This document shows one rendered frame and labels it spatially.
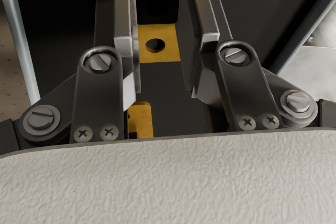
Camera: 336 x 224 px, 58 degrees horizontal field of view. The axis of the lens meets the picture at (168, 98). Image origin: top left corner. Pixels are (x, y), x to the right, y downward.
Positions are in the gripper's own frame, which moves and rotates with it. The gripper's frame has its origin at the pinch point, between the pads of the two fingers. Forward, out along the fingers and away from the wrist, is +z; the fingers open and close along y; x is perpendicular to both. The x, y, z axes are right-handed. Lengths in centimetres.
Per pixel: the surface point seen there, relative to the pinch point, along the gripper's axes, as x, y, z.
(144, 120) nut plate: -9.9, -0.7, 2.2
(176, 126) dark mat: -11.5, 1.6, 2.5
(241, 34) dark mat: -2.7, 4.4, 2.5
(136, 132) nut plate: -11.5, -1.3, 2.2
